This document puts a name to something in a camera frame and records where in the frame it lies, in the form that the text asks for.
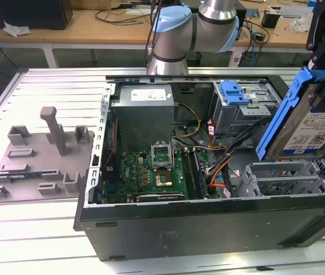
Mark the small black box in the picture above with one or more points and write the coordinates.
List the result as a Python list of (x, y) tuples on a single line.
[(269, 20)]

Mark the thin RAM stick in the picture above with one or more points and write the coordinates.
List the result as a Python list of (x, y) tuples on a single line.
[(21, 175)]

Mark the blue plastic cage latch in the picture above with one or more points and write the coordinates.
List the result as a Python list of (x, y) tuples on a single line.
[(234, 96)]

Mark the CPU socket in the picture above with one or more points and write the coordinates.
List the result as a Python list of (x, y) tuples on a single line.
[(165, 180)]

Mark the hard disk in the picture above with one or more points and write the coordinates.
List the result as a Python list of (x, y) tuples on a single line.
[(302, 129)]

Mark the black RAM slot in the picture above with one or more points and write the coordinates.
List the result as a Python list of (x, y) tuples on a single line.
[(197, 174), (193, 174), (201, 174), (189, 174)]

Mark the clear plastic bag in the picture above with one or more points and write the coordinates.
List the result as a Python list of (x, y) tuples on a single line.
[(299, 24)]

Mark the metal drive cage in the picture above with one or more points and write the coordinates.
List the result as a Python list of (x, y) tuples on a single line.
[(236, 120)]

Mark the grey flat box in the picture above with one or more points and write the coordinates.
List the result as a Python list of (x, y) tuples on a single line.
[(294, 12)]

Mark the black graphics card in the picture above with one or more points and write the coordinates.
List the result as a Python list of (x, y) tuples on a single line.
[(159, 197)]

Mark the metal disk bay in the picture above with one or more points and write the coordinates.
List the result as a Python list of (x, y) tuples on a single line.
[(279, 172)]

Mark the white crumpled plastic bag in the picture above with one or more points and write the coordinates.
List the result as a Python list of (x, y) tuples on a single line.
[(16, 30)]

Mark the large black computer tower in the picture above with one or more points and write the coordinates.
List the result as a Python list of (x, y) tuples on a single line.
[(36, 14)]

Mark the black open PC case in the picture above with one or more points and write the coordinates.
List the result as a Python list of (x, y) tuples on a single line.
[(208, 229)]

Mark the wooden desk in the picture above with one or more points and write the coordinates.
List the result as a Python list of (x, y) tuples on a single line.
[(79, 31)]

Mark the black square box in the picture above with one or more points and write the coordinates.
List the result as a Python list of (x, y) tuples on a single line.
[(243, 17)]

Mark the grey power supply unit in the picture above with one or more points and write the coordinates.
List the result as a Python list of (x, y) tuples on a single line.
[(142, 123)]

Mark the grey plastic parts rack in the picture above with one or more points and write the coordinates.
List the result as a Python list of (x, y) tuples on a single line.
[(44, 160)]

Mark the green motherboard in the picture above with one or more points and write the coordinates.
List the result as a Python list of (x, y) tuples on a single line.
[(133, 177)]

